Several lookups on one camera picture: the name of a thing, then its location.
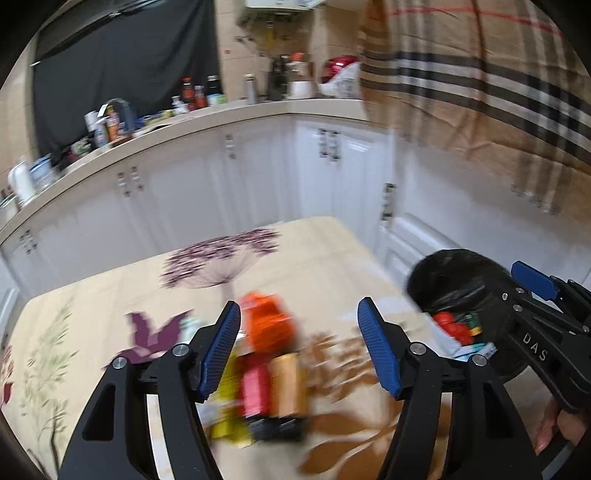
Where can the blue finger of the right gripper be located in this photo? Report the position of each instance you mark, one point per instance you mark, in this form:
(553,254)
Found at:
(534,281)
(508,293)

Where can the white blender jug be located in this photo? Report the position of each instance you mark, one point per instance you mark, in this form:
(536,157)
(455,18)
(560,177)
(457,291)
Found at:
(300,80)

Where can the black lined trash bin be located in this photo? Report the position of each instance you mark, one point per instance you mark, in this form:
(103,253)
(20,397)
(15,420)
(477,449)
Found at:
(454,281)

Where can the red bag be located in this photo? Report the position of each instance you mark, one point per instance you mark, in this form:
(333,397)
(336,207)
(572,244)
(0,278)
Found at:
(459,331)

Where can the white kitchen cabinets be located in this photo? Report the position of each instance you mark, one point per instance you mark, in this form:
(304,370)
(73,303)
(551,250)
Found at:
(401,200)

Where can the black knife block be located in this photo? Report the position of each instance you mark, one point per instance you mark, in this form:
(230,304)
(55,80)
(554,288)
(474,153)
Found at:
(277,78)

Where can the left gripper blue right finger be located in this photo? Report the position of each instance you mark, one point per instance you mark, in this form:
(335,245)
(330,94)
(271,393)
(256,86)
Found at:
(385,362)

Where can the white water heater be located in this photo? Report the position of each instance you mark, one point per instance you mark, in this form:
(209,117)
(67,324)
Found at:
(282,5)

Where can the dark lidded jar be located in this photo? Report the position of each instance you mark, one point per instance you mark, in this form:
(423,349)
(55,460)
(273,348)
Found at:
(213,92)

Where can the orange plastic bag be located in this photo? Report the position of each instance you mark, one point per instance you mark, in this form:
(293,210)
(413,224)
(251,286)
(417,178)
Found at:
(269,327)

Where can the gold can black cap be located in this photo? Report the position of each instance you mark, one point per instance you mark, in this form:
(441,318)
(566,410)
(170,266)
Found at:
(289,404)

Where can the floral beige tablecloth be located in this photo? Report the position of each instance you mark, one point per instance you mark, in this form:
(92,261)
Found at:
(126,321)

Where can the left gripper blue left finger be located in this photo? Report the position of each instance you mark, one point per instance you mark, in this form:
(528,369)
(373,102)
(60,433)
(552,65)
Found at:
(215,343)

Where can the person's right hand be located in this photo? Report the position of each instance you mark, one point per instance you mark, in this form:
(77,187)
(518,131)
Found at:
(571,426)

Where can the red white rice cooker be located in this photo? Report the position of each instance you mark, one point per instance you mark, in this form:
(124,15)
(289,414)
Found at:
(340,78)

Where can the yellow snack wrapper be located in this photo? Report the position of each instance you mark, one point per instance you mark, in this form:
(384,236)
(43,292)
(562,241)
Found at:
(227,423)

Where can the plaid beige scarf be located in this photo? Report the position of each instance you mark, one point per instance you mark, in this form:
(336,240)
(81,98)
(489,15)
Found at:
(495,82)

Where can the black window curtain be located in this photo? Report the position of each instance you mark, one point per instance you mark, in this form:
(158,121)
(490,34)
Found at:
(138,51)

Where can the red sauce bottle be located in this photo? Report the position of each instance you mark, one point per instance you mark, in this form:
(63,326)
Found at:
(187,93)

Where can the chrome sink faucet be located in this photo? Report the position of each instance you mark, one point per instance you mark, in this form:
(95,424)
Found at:
(124,111)

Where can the steel thermos bottle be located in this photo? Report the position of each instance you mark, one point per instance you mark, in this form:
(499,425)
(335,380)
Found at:
(250,89)

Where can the green battery in bin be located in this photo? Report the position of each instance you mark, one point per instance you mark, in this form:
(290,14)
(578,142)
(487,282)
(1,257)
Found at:
(472,321)

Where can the orange dish soap bottle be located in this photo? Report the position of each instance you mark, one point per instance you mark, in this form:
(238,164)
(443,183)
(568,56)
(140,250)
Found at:
(112,123)

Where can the white electric kettle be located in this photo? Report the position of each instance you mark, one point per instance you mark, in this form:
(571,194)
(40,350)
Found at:
(21,182)

